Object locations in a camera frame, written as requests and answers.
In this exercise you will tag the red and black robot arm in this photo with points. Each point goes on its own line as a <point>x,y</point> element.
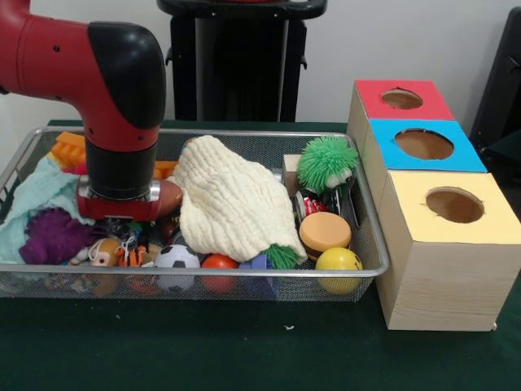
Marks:
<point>81,69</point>

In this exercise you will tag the brown toy football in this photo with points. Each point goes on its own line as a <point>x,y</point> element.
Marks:
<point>171,195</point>

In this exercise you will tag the purple bumpy soft toy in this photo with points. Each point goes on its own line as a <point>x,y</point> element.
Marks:
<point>53,236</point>

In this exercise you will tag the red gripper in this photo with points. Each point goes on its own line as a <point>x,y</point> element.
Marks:
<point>118,209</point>

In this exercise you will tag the toy soccer ball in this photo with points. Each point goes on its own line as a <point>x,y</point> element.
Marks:
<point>176,256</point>

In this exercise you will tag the dark green table cloth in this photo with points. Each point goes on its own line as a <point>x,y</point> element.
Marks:
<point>244,350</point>
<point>506,148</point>

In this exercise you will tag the silver mesh bin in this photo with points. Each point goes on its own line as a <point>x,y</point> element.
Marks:
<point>293,287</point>

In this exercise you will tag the black stand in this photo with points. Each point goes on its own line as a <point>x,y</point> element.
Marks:
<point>500,81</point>

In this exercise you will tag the large orange toy brick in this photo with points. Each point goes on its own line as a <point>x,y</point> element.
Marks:
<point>71,144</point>

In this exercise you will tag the wooden box with three holes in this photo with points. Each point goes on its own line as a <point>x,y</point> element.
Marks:
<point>447,285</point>

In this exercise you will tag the plain orange ball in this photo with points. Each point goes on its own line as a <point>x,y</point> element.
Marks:
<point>220,261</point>

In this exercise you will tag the small green spiky ball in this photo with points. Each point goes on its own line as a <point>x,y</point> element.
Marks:
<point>132,228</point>

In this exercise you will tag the toy burger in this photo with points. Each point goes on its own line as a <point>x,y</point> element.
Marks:
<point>325,232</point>

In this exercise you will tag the large green spiky ball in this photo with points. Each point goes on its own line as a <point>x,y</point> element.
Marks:
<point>325,161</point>

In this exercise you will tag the mint knitted cloth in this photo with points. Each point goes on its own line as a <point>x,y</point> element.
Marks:
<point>36,191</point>

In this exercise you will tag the cream knitted cloth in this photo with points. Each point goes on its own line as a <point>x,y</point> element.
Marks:
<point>232,195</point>

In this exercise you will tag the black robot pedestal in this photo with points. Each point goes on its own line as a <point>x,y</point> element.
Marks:
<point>244,61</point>

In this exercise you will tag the yellow smiley ball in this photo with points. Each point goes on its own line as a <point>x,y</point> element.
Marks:
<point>338,258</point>

